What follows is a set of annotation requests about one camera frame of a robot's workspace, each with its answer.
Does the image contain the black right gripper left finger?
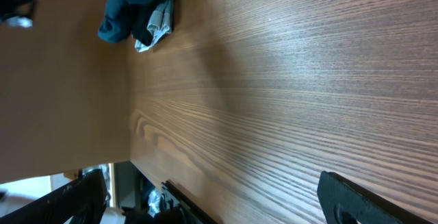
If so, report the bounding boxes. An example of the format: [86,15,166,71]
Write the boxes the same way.
[1,169,107,224]

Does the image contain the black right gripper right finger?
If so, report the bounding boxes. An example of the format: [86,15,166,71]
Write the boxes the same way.
[317,171,430,224]

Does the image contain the dark blue shorts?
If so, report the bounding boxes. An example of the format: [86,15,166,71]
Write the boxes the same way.
[98,0,153,43]

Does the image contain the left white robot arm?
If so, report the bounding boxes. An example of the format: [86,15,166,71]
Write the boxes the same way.
[1,0,38,28]

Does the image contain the white grey folded garment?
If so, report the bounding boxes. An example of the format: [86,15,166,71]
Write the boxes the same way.
[135,0,175,53]

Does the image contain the black folded garment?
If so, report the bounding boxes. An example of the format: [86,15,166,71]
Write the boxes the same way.
[132,0,175,52]

